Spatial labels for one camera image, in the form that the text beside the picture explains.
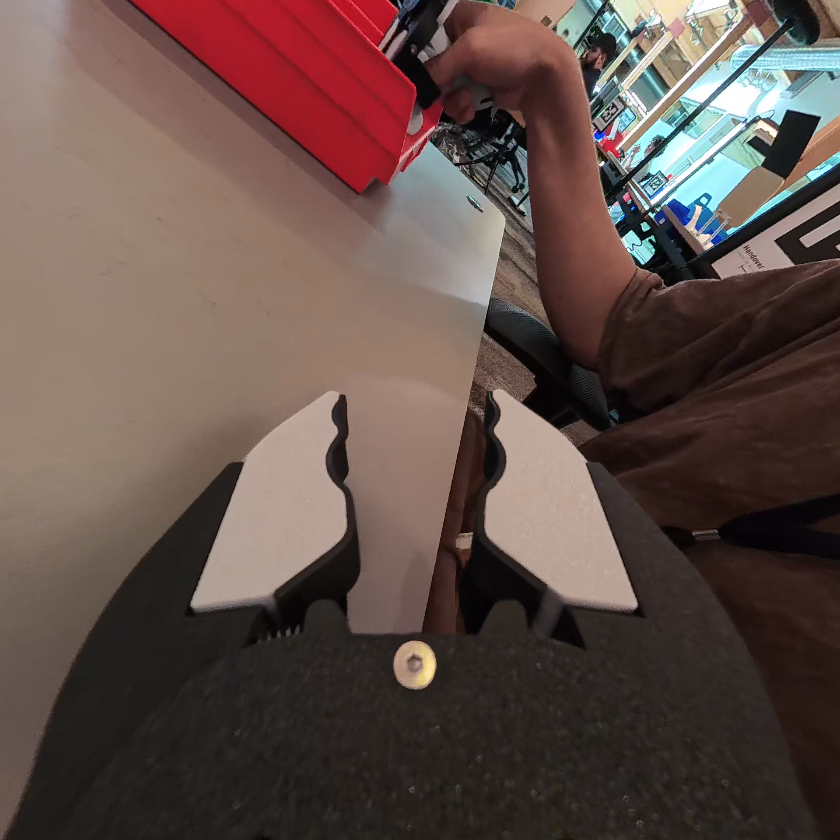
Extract person's right forearm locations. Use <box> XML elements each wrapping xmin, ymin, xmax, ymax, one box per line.
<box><xmin>519</xmin><ymin>79</ymin><xmax>647</xmax><ymax>371</ymax></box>

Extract black framed board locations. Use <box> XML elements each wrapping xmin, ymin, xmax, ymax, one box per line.
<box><xmin>689</xmin><ymin>164</ymin><xmax>840</xmax><ymax>280</ymax></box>

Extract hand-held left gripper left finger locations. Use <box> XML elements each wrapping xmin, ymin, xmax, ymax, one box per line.
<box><xmin>191</xmin><ymin>392</ymin><xmax>359</xmax><ymax>620</ymax></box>

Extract black office chair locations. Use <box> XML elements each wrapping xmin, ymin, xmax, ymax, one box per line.
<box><xmin>483</xmin><ymin>298</ymin><xmax>614</xmax><ymax>430</ymax></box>

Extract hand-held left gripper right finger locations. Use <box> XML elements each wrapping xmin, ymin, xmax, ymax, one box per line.
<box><xmin>466</xmin><ymin>390</ymin><xmax>640</xmax><ymax>620</ymax></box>

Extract red plastic bin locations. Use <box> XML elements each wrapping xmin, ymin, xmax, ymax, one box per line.
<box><xmin>129</xmin><ymin>0</ymin><xmax>445</xmax><ymax>195</ymax></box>

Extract person's brown clothing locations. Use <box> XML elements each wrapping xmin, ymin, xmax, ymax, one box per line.
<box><xmin>427</xmin><ymin>260</ymin><xmax>840</xmax><ymax>840</ymax></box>

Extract person's right hand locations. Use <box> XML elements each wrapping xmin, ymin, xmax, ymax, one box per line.
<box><xmin>427</xmin><ymin>0</ymin><xmax>581</xmax><ymax>128</ymax></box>

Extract black chest strap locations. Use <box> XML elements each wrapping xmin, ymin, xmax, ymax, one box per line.
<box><xmin>663</xmin><ymin>495</ymin><xmax>840</xmax><ymax>561</ymax></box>

